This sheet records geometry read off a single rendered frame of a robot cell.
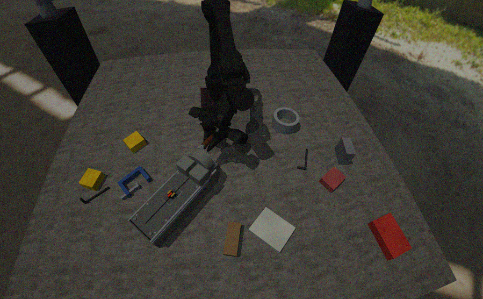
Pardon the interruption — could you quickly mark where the yellow block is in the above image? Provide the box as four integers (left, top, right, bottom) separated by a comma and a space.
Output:
79, 168, 105, 191
123, 131, 146, 153

